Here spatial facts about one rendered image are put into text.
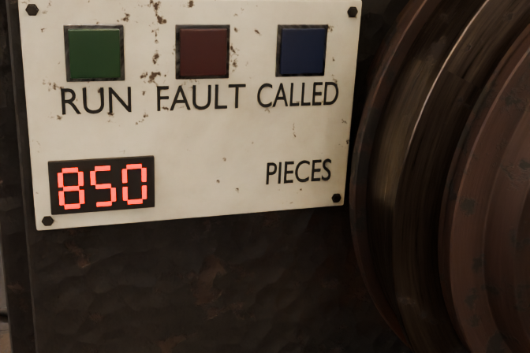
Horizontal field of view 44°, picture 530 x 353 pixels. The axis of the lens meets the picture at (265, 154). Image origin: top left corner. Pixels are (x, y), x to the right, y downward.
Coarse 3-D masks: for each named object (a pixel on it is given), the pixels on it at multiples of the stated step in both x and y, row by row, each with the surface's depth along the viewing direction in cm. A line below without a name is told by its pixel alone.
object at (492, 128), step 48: (528, 48) 41; (480, 96) 43; (528, 96) 42; (480, 144) 42; (528, 144) 42; (480, 192) 44; (528, 192) 42; (480, 240) 45; (528, 240) 44; (480, 288) 46; (528, 288) 45; (480, 336) 48; (528, 336) 47
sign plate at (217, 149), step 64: (64, 0) 46; (128, 0) 48; (192, 0) 49; (256, 0) 50; (320, 0) 52; (64, 64) 48; (128, 64) 49; (256, 64) 52; (64, 128) 49; (128, 128) 51; (192, 128) 52; (256, 128) 54; (320, 128) 55; (64, 192) 51; (128, 192) 52; (192, 192) 54; (256, 192) 56; (320, 192) 58
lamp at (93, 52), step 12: (72, 36) 47; (84, 36) 47; (96, 36) 47; (108, 36) 48; (72, 48) 47; (84, 48) 47; (96, 48) 48; (108, 48) 48; (72, 60) 47; (84, 60) 48; (96, 60) 48; (108, 60) 48; (120, 60) 48; (72, 72) 48; (84, 72) 48; (96, 72) 48; (108, 72) 48; (120, 72) 49
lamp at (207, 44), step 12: (180, 36) 49; (192, 36) 49; (204, 36) 50; (216, 36) 50; (180, 48) 49; (192, 48) 50; (204, 48) 50; (216, 48) 50; (180, 60) 50; (192, 60) 50; (204, 60) 50; (216, 60) 50; (180, 72) 50; (192, 72) 50; (204, 72) 50; (216, 72) 51
